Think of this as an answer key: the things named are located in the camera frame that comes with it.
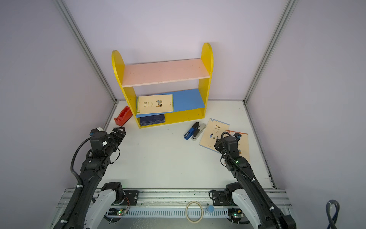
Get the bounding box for right green circuit board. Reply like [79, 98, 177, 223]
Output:
[228, 208, 245, 218]

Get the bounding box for red tape dispenser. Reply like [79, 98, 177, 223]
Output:
[114, 106, 133, 127]

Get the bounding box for yellow shelf pink blue boards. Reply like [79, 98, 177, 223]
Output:
[112, 43, 214, 128]

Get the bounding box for small blue cap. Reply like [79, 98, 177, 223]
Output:
[206, 205, 214, 213]

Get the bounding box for green circuit board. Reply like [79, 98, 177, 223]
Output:
[107, 209, 128, 216]
[228, 208, 245, 218]

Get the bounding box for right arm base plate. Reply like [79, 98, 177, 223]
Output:
[208, 189, 235, 206]

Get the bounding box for beige tape ring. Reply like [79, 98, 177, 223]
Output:
[185, 201, 204, 224]

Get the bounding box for aluminium front rail frame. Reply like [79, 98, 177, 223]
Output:
[50, 188, 298, 229]

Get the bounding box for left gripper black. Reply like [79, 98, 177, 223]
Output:
[104, 123, 125, 156]

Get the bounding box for beige book orange edge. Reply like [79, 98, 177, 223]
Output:
[228, 130, 250, 161]

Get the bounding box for blue black stapler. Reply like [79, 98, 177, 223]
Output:
[184, 122, 199, 140]

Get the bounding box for black cable loop right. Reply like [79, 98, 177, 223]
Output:
[326, 199, 341, 229]

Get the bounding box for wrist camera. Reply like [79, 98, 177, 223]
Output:
[234, 132, 242, 141]
[89, 127, 104, 137]

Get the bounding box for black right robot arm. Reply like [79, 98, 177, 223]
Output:
[214, 132, 296, 229]

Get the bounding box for beige book blue edge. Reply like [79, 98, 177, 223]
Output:
[199, 118, 230, 152]

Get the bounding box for left green circuit board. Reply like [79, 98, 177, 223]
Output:
[107, 209, 128, 216]

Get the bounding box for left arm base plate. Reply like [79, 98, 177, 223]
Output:
[113, 189, 140, 206]

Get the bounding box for beige book green edge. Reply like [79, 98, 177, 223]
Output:
[136, 94, 174, 115]

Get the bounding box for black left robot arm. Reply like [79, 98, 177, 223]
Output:
[54, 127, 126, 229]

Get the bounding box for dark purple book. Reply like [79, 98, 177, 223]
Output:
[140, 114, 165, 127]

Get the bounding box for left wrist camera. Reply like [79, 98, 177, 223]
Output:
[89, 127, 104, 137]

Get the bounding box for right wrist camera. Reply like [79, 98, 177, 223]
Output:
[234, 132, 242, 141]

